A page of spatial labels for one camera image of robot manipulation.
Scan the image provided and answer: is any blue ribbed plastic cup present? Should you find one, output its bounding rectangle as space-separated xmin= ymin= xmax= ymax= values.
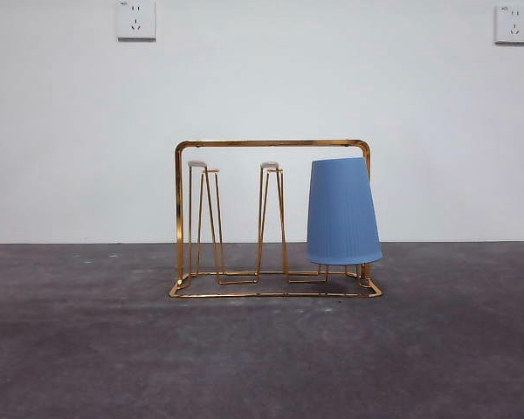
xmin=306 ymin=157 xmax=383 ymax=266

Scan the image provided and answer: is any gold wire cup rack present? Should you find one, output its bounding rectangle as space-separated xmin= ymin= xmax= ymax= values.
xmin=168 ymin=138 xmax=384 ymax=300

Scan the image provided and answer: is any white wall socket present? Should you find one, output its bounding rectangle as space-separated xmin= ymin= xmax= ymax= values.
xmin=493 ymin=4 xmax=524 ymax=45
xmin=115 ymin=0 xmax=157 ymax=43

